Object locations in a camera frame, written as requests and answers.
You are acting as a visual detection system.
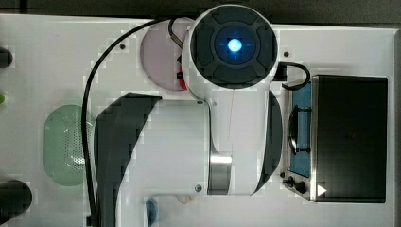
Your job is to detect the red ketchup bottle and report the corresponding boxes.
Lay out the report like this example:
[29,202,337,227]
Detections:
[177,67,187,90]

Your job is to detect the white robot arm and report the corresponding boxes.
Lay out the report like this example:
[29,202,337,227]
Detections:
[94,5,283,227]

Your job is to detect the grey round plate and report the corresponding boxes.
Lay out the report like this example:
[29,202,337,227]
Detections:
[140,18,193,92]

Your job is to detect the peeled toy banana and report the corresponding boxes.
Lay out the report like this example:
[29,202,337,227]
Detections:
[177,196,193,204]

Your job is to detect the blue bowl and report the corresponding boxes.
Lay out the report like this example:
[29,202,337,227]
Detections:
[146,198,158,227]

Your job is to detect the black toaster oven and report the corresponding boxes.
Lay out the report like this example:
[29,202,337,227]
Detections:
[281,75,388,203]

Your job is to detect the green perforated colander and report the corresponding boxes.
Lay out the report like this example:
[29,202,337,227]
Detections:
[43,105,85,186]

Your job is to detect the green toy lime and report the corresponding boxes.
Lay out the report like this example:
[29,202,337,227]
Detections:
[0,94,6,104]

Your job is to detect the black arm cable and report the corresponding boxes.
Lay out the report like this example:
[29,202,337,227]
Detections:
[80,17,173,227]

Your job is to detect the black cylinder upper post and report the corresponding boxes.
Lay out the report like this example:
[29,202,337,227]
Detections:
[0,47,13,68]

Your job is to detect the black cylinder post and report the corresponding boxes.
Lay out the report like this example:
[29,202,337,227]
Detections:
[0,47,13,68]
[0,180,32,224]

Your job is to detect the black cylinder lower post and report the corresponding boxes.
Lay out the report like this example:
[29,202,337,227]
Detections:
[0,180,32,224]

